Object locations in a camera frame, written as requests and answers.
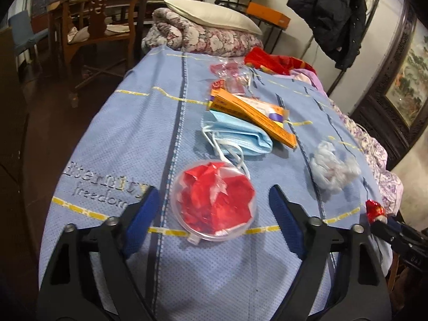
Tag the red tissue packet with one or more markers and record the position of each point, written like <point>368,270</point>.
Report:
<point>375,212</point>

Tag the light blue bed sheet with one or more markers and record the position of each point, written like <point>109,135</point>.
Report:
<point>147,132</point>

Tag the black jacket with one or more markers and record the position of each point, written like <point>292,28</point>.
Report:
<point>337,26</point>

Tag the orange rainbow medicine box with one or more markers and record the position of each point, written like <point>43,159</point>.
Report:
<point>240,107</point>

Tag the round clear red-paper container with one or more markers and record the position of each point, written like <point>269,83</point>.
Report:
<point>213,200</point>

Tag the red patterned blanket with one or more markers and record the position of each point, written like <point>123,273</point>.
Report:
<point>274,64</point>

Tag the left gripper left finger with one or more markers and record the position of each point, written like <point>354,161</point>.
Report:
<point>88,278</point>

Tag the white tissue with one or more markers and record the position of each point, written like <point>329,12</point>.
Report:
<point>329,172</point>

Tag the wooden armchair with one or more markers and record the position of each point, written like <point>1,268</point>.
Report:
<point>77,24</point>

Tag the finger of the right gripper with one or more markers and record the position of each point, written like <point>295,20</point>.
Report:
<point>408,243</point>

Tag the plain lilac cloth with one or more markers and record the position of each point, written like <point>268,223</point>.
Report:
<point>306,76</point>

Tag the blue surgical face mask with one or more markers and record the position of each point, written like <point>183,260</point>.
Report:
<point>233,139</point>

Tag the folded floral maroon quilt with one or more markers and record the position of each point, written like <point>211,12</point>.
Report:
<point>181,34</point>

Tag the white pillow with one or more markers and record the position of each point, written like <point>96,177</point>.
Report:
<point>213,15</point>

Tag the clear red plastic wrapper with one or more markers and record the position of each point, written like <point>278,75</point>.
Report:
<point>232,76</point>

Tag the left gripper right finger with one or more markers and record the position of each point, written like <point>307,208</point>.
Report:
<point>339,278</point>

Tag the framed landscape painting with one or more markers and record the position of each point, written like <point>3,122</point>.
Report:
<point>408,92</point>

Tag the blue chair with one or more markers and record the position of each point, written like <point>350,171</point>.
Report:
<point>23,35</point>

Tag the purple floral quilt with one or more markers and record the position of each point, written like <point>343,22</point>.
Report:
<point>389,184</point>

